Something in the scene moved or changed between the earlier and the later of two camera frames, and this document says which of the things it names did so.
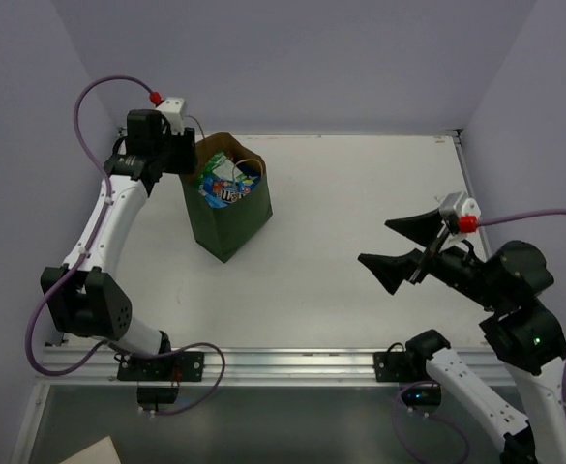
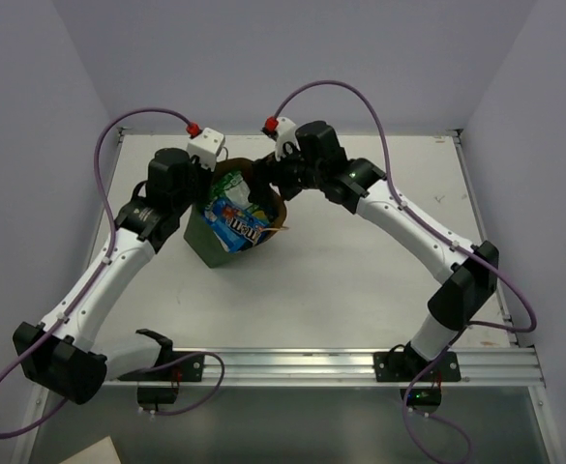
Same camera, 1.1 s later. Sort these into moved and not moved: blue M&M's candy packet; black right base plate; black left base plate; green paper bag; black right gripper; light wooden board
Moved: blue M&M's candy packet; green paper bag; black right gripper
Not moved: black right base plate; light wooden board; black left base plate
